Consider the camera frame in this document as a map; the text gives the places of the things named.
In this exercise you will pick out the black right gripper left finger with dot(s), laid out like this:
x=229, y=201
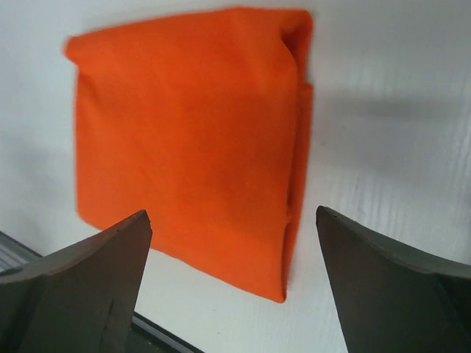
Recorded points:
x=80, y=298

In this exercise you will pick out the orange t shirt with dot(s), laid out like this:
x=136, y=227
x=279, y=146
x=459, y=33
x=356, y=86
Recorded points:
x=203, y=120

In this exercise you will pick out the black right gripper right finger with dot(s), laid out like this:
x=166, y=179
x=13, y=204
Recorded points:
x=392, y=297

